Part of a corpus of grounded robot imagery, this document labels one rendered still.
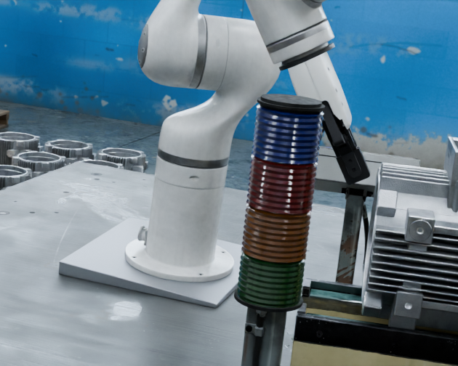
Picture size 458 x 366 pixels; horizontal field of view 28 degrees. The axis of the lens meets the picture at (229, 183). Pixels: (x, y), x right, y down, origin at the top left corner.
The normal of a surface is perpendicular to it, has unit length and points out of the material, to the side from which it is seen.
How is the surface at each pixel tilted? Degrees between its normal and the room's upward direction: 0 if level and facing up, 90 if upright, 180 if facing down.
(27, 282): 0
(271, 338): 90
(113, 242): 4
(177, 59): 99
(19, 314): 0
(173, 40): 82
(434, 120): 90
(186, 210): 93
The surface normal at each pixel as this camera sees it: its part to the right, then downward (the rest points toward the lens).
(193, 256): 0.36, 0.32
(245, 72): 0.16, 0.40
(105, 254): 0.14, -0.95
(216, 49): 0.26, 0.07
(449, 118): -0.32, 0.19
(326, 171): -0.09, -0.23
